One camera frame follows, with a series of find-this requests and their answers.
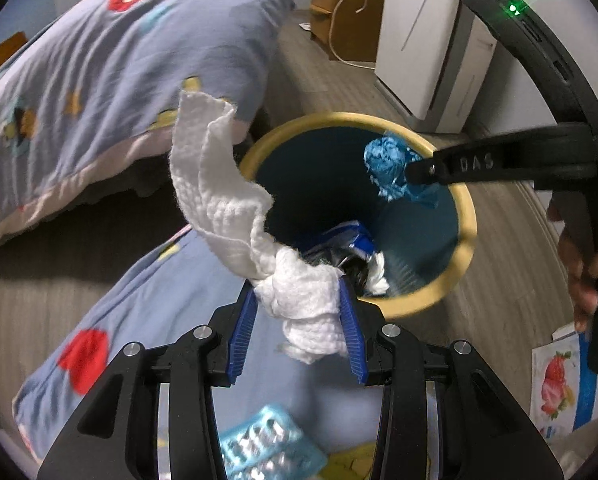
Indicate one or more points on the blue blister pack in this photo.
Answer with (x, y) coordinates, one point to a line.
(269, 440)

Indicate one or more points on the wooden nightstand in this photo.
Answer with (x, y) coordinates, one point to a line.
(371, 25)

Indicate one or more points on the blue face mask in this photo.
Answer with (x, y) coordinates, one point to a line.
(386, 160)

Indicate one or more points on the teal bin with yellow rim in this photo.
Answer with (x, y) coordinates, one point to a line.
(419, 240)

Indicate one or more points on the blue white wet wipes pack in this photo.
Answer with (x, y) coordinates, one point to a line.
(351, 242)

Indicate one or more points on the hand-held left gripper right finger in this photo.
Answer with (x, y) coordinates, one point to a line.
(354, 340)

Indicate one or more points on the strawberry printed box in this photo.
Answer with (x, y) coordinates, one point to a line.
(559, 380)

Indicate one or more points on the person's right hand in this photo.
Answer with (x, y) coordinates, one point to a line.
(579, 290)

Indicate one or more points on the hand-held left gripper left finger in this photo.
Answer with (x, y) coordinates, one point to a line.
(241, 340)

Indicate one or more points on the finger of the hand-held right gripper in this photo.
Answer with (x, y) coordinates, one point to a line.
(504, 160)

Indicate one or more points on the printed blue blanket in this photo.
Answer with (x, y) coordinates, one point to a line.
(154, 320)

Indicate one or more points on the white face mask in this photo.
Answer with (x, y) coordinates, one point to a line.
(379, 275)

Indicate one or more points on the white air purifier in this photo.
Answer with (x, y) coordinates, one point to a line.
(414, 35)

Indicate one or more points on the printed blue quilt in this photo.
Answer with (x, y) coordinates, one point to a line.
(104, 60)

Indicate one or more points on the white cloth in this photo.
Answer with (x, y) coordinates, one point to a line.
(214, 200)

